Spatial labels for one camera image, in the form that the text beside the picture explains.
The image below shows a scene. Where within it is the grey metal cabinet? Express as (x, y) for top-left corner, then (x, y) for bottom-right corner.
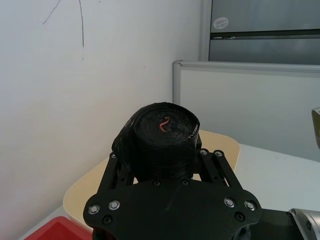
(208, 0), (320, 62)

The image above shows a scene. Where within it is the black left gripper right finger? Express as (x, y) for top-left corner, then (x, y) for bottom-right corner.
(192, 139), (245, 191)

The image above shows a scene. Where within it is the white partition with aluminium frame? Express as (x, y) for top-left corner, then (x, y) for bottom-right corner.
(172, 59), (320, 161)

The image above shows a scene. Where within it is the cream plastic tray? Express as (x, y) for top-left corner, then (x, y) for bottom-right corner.
(62, 129), (241, 227)

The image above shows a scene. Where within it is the red plastic bin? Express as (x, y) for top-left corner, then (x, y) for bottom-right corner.
(22, 216), (94, 240)

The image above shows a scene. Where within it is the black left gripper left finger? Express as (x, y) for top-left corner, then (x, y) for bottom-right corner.
(98, 152), (138, 192)

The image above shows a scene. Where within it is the black roll of plastic bags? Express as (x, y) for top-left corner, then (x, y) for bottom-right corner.
(111, 101), (203, 186)

